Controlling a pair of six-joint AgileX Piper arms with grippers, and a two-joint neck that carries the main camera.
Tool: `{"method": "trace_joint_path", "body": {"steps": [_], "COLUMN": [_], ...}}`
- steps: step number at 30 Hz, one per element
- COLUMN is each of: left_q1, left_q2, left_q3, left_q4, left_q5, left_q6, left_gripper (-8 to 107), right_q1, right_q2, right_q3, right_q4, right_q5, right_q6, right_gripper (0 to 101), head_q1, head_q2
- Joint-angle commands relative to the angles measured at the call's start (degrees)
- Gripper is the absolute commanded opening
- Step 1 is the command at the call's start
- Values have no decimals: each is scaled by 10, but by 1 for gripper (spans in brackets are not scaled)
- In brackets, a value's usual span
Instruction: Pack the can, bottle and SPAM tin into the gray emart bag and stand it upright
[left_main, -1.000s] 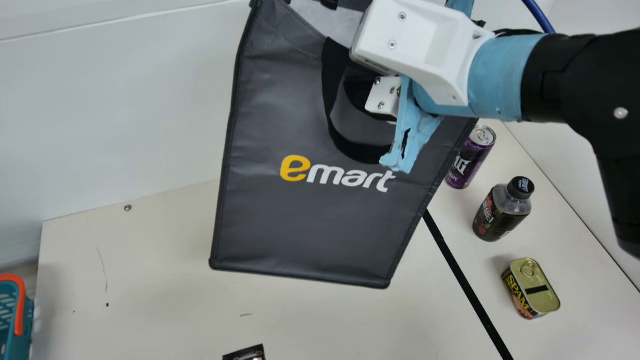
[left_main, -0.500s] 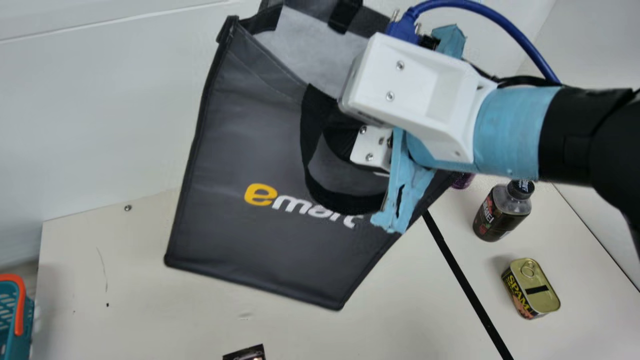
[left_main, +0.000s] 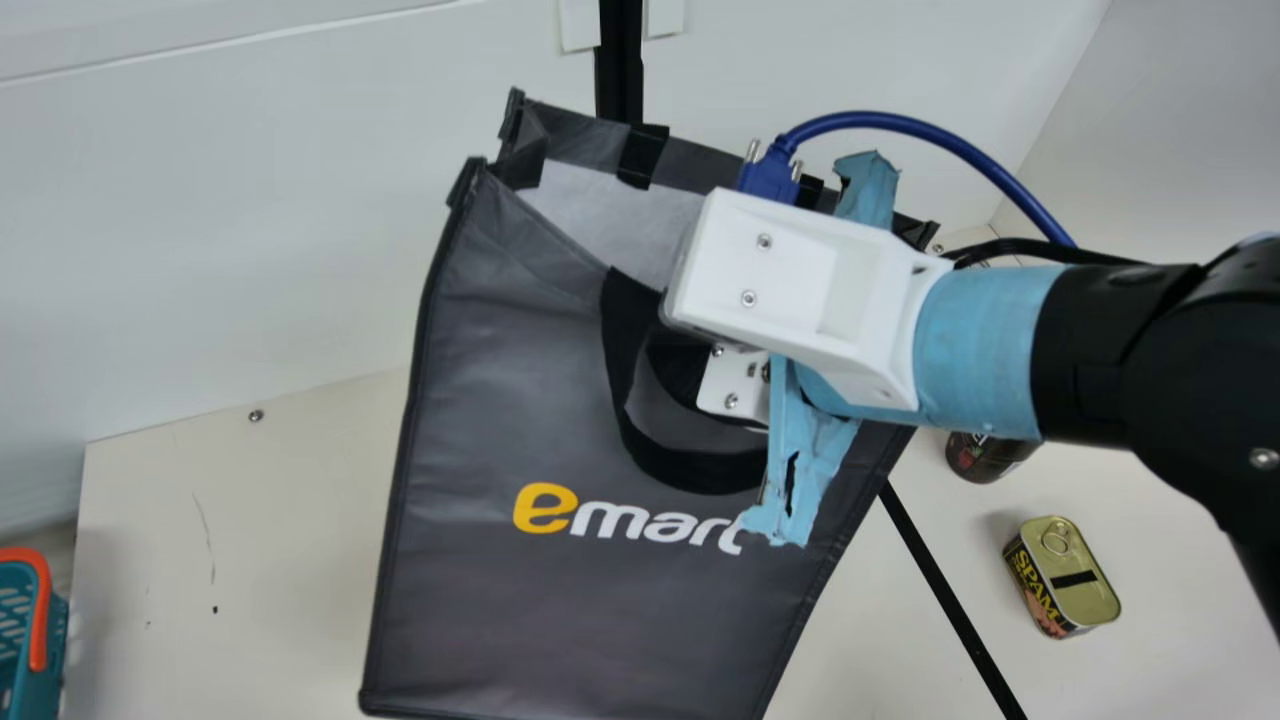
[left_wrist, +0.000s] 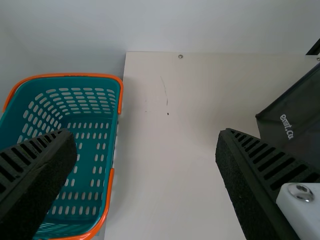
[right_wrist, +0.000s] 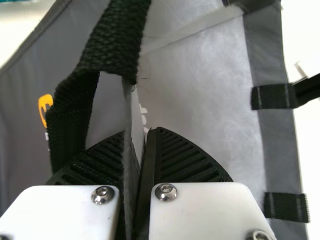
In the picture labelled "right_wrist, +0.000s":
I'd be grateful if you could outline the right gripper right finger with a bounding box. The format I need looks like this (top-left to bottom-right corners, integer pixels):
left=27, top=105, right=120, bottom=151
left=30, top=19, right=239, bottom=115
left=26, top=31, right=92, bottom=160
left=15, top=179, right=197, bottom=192
left=133, top=126, right=277, bottom=240

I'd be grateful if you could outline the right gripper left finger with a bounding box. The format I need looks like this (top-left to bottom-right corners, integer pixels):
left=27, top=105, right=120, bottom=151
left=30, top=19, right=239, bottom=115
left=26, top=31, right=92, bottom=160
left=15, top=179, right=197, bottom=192
left=0, top=129, right=126, bottom=240

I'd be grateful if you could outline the dark grey bag with straps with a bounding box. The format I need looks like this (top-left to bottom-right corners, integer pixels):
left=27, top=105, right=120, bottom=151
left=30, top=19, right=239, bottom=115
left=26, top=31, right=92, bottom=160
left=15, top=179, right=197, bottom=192
left=0, top=0, right=310, bottom=240

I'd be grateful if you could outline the teal shopping basket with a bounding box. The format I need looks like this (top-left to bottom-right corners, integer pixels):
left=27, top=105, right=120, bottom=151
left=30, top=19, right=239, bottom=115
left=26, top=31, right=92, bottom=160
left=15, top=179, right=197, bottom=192
left=0, top=0, right=33, bottom=5

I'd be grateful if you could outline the black post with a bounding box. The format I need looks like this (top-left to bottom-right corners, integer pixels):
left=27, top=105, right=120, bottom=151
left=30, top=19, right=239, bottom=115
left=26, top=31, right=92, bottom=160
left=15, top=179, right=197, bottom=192
left=293, top=72, right=320, bottom=107

